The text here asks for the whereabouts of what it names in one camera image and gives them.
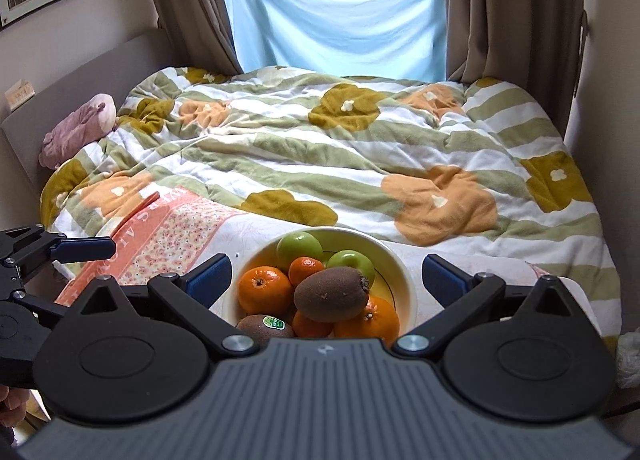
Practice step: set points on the kiwi with green sticker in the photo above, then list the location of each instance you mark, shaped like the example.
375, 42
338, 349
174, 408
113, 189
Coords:
262, 327

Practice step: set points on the white pink printed cloth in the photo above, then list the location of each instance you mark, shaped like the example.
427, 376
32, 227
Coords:
170, 240

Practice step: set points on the medium orange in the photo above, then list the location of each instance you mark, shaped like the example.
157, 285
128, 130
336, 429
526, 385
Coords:
262, 290

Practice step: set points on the large orange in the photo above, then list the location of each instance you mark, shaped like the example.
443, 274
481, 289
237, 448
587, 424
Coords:
372, 320

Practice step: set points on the light blue window cloth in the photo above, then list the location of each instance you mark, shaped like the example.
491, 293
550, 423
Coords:
340, 15

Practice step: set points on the person's left hand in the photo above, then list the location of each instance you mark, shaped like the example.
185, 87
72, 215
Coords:
11, 405

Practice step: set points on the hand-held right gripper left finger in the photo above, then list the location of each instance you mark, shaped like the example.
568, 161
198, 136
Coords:
207, 280

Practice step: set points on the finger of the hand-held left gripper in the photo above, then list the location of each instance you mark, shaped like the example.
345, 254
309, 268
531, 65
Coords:
45, 304
85, 248

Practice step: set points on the floral striped blanket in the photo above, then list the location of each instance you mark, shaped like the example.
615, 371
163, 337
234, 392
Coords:
350, 140

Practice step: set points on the cream duck print bowl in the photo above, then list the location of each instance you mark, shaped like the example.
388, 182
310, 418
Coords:
400, 280

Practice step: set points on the grey headboard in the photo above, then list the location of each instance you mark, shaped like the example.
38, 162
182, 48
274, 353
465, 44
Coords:
75, 75

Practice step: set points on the green apple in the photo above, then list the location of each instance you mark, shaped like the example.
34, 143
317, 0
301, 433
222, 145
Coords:
352, 262
299, 250

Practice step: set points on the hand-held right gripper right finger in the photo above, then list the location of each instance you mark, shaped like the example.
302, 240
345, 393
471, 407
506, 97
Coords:
445, 280

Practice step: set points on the small cream box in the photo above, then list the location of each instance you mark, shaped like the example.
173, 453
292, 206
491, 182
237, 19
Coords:
20, 96

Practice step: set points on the small orange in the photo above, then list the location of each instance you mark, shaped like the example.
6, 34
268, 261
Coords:
310, 326
306, 267

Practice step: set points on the white plastic bag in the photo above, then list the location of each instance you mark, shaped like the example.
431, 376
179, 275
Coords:
629, 360

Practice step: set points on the brown kiwi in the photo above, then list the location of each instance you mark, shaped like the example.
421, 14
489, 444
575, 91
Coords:
330, 295

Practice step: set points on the pink plush toy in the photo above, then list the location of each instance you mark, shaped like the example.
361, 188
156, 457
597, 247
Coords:
80, 130

